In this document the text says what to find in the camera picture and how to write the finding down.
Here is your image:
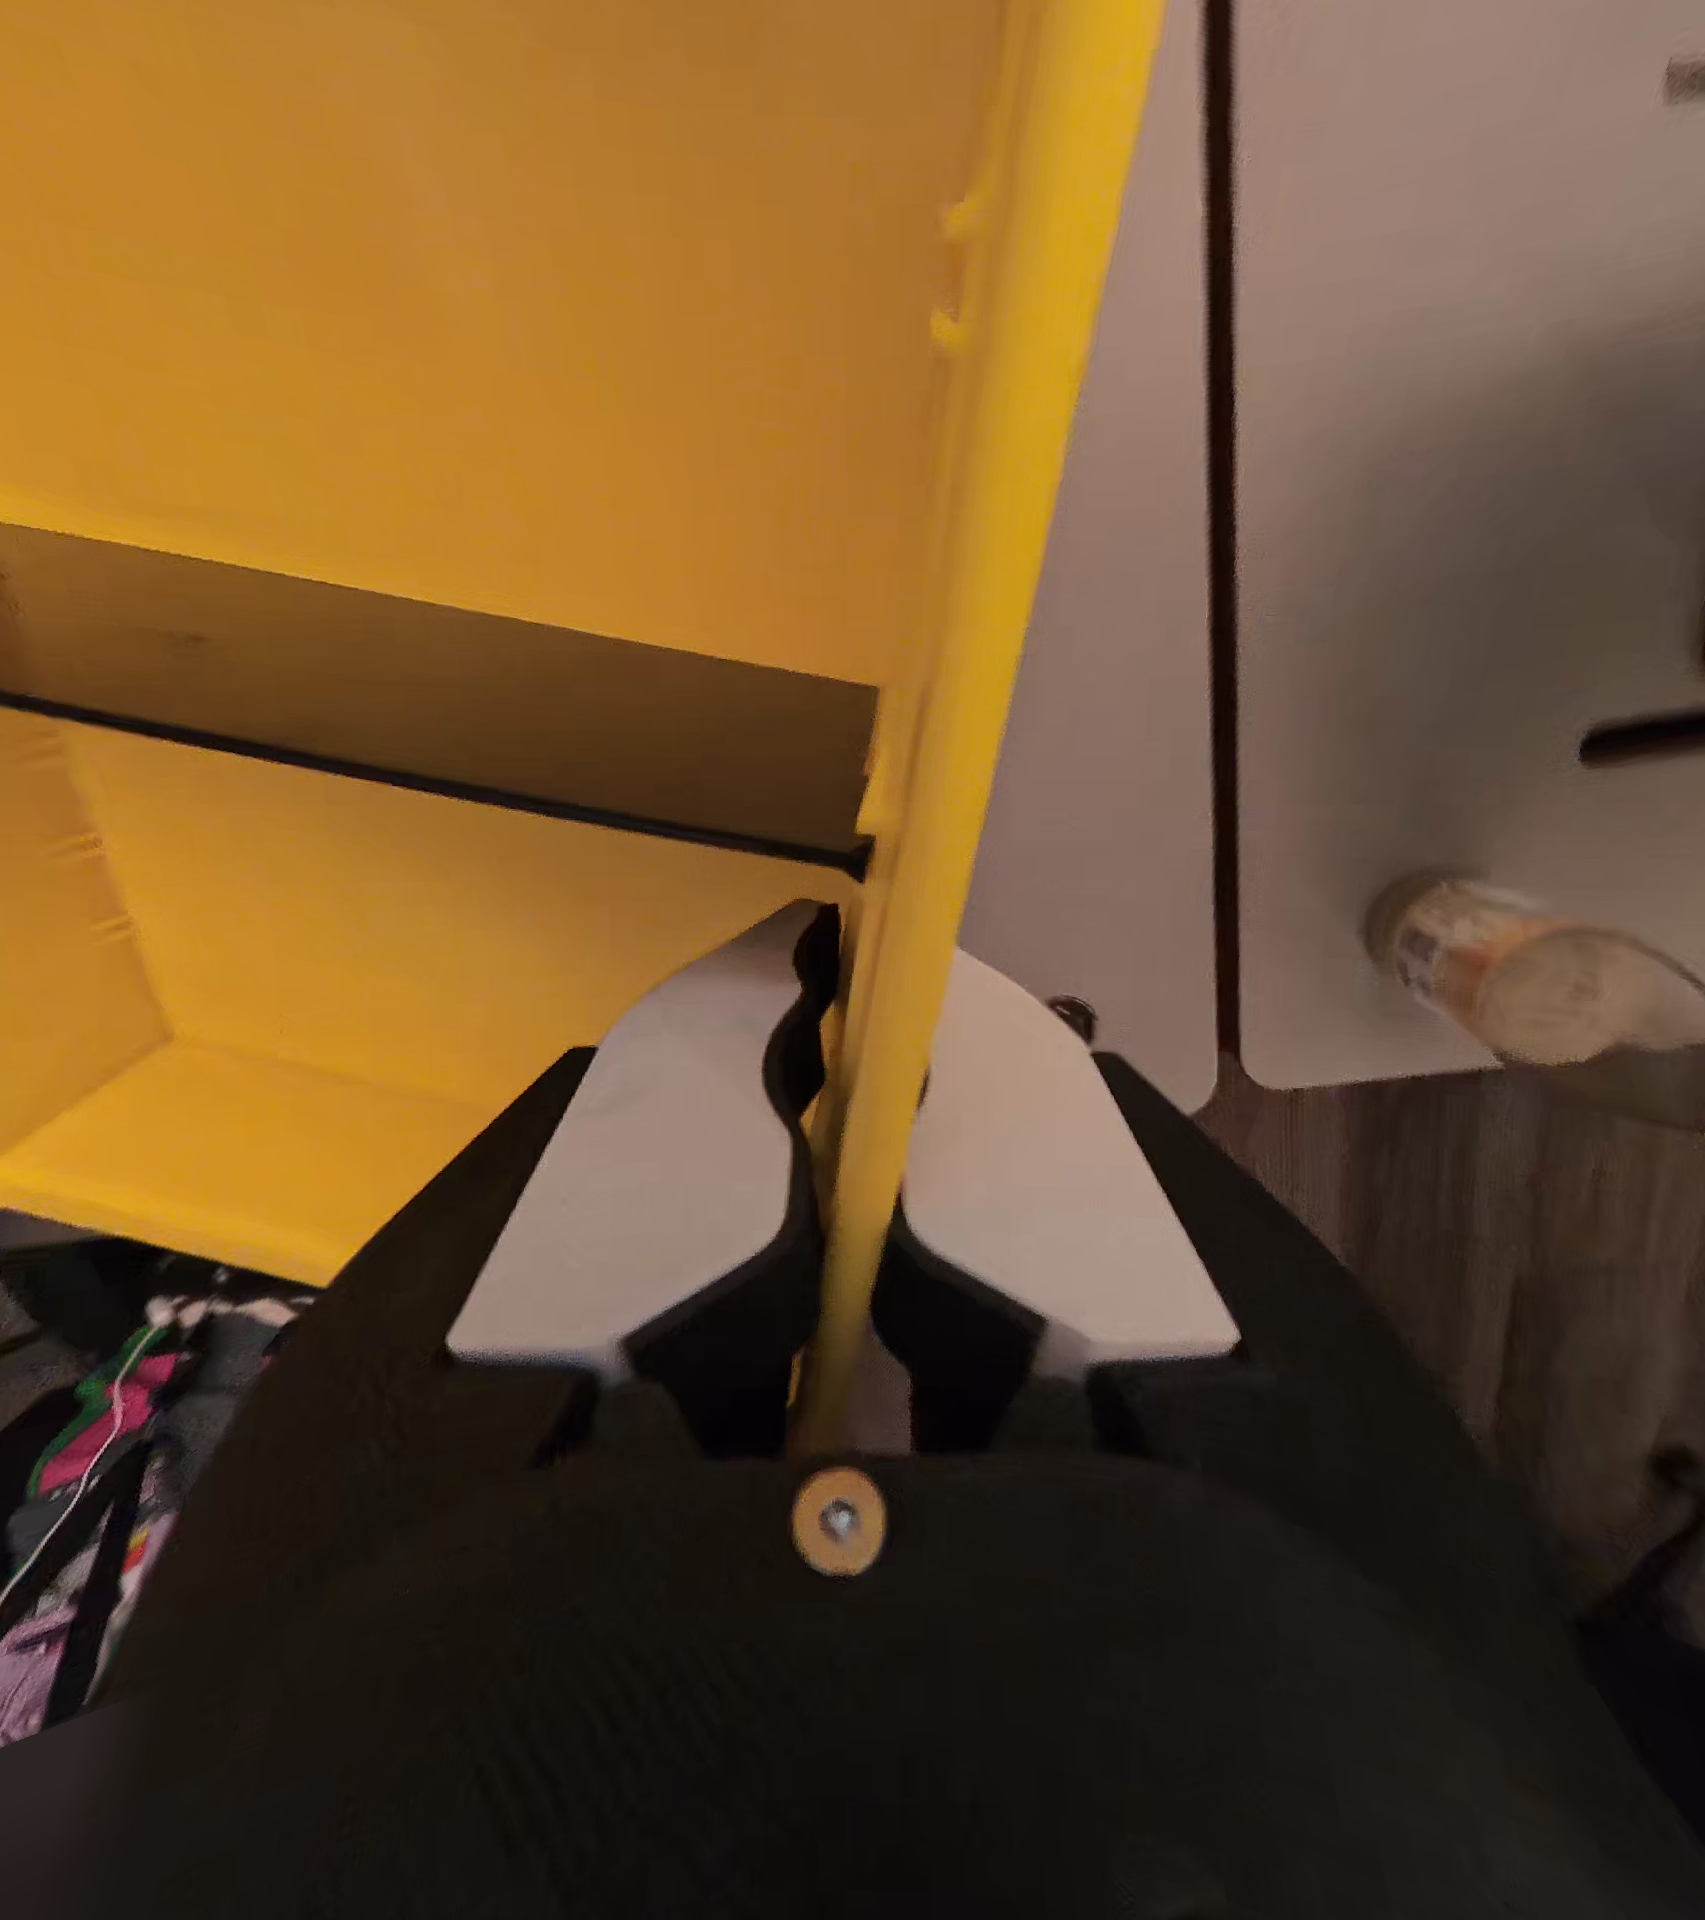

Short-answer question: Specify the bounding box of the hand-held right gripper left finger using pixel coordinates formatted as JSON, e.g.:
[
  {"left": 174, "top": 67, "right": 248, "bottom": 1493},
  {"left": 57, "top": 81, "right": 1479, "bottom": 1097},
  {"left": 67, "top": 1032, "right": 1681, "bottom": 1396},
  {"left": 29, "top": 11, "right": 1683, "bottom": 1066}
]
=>
[{"left": 446, "top": 896, "right": 844, "bottom": 1386}]

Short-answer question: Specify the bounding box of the yellow plastic bin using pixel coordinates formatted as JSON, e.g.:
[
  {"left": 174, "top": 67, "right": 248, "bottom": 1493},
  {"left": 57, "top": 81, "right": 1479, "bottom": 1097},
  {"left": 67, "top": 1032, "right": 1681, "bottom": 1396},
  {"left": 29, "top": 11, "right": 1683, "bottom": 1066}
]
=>
[{"left": 0, "top": 0, "right": 1169, "bottom": 1458}]

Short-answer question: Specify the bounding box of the clear bottle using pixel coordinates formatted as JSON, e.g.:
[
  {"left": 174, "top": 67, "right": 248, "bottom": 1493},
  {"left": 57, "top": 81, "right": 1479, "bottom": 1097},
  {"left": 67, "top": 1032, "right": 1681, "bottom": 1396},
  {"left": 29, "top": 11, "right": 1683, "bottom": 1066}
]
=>
[{"left": 1364, "top": 865, "right": 1705, "bottom": 1183}]

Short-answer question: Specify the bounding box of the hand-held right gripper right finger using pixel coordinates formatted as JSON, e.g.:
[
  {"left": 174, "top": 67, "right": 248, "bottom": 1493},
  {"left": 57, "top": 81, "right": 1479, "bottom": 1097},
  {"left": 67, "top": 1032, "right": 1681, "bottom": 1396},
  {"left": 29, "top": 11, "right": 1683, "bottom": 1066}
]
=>
[{"left": 883, "top": 943, "right": 1240, "bottom": 1380}]

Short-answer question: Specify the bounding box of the colourful patterned cloth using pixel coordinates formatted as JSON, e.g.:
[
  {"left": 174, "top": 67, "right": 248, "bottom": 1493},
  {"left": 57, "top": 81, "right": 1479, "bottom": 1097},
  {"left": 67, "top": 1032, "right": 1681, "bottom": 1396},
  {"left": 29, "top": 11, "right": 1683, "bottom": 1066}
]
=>
[{"left": 0, "top": 1242, "right": 325, "bottom": 1789}]

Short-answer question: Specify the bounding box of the black bin divider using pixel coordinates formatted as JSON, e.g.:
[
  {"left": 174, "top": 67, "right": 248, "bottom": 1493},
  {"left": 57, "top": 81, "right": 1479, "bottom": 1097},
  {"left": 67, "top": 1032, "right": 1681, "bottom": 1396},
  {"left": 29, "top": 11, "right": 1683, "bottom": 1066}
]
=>
[{"left": 0, "top": 505, "right": 885, "bottom": 882}]

